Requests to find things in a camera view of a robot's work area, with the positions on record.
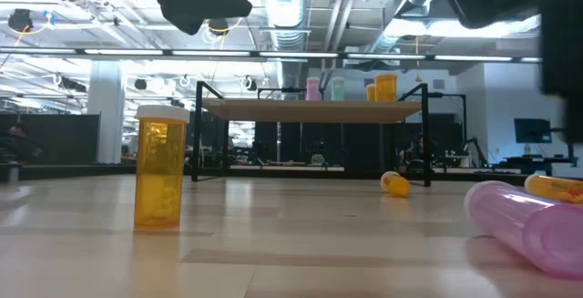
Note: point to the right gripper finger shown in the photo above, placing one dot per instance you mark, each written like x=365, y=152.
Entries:
x=575, y=120

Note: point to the small orange medicine bottle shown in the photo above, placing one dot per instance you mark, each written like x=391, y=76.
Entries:
x=398, y=186
x=553, y=188

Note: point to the pink medicine bottle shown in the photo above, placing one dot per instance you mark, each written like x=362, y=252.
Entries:
x=313, y=89
x=524, y=225

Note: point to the green medicine bottle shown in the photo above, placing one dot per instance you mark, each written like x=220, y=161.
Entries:
x=338, y=89

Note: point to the wooden shelf black legs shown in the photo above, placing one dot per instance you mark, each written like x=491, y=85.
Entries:
x=309, y=111

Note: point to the black ceiling device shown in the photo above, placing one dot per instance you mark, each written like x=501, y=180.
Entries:
x=218, y=27
x=20, y=20

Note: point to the black computer monitor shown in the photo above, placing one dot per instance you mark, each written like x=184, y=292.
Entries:
x=533, y=130

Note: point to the long ceiling light strip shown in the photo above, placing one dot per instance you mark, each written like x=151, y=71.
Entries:
x=209, y=53

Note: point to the black desk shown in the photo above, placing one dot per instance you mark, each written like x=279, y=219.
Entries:
x=524, y=159

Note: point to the white square column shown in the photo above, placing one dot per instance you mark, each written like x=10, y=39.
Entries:
x=105, y=116

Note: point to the person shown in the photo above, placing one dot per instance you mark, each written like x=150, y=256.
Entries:
x=18, y=145

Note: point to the black partition wall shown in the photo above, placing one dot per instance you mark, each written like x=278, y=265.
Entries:
x=64, y=138

